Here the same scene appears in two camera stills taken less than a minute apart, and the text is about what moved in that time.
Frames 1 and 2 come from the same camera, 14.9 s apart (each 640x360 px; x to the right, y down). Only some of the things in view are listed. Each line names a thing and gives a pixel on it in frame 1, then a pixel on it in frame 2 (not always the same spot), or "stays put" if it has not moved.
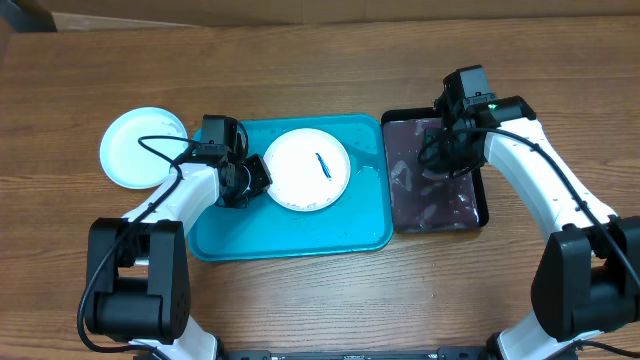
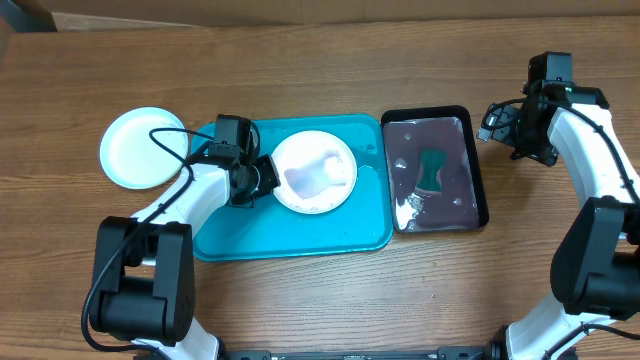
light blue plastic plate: x=130 y=163 stays put
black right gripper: x=435 y=162 -> x=544 y=153
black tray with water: x=425 y=201 stays put
